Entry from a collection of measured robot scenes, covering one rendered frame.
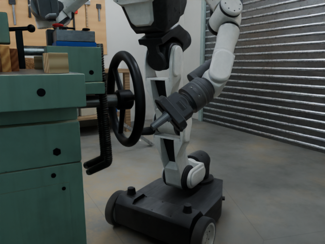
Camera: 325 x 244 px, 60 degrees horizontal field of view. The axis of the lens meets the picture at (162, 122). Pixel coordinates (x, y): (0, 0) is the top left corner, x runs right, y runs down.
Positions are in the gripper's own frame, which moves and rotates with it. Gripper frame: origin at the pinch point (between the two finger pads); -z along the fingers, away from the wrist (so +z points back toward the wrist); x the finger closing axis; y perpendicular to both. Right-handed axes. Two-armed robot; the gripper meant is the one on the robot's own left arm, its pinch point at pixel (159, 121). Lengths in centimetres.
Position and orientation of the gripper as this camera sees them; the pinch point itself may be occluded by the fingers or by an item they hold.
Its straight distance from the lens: 82.6
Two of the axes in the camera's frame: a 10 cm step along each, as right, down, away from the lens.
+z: 7.7, -5.7, 2.8
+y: 0.8, -3.6, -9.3
